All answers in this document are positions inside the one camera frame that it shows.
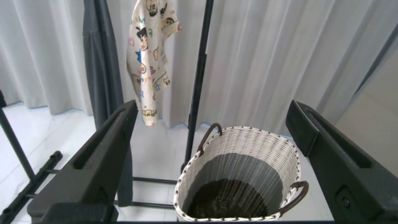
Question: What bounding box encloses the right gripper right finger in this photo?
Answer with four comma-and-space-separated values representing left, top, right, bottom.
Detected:
285, 99, 398, 223

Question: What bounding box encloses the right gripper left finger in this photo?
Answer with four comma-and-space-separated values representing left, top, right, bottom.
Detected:
27, 99, 139, 223

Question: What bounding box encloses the dark grey long-sleeved shirt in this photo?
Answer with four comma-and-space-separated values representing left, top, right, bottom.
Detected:
82, 0, 134, 208

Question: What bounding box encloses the cream printed garment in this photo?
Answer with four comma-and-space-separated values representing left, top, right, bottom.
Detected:
126, 0, 183, 127

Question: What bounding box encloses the white laundry basket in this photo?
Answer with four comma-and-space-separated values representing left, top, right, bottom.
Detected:
173, 122, 310, 223

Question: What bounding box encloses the black clothes rack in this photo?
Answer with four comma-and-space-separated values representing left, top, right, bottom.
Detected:
0, 0, 215, 223

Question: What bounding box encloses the white curtain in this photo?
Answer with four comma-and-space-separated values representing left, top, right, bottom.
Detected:
0, 0, 398, 136

